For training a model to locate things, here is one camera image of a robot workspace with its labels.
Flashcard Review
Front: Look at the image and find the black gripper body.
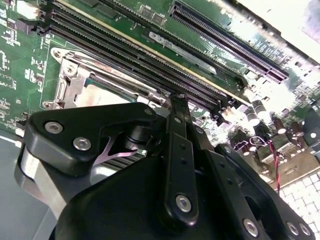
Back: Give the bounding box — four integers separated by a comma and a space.
47, 155, 242, 240

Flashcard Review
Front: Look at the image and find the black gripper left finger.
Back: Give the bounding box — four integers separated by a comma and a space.
13, 92, 200, 228

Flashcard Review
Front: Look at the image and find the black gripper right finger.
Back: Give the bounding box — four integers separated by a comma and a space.
184, 97, 317, 240

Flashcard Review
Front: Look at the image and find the metal socket cover frame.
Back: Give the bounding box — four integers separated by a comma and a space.
53, 53, 169, 111

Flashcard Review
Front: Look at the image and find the silver CPU plate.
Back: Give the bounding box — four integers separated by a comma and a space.
84, 76, 142, 105

